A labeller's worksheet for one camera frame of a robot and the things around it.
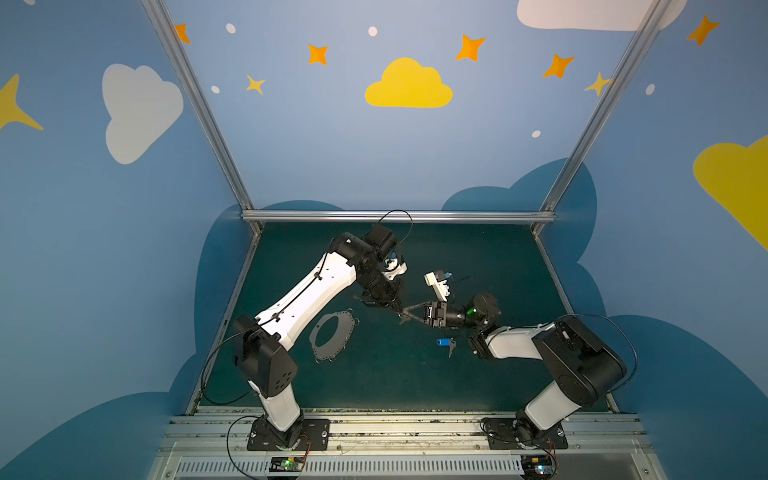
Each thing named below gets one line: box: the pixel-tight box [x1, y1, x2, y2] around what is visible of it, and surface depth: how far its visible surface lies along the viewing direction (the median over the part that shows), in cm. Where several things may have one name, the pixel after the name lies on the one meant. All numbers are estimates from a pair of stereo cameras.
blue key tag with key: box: [436, 337, 457, 358], surface depth 92 cm
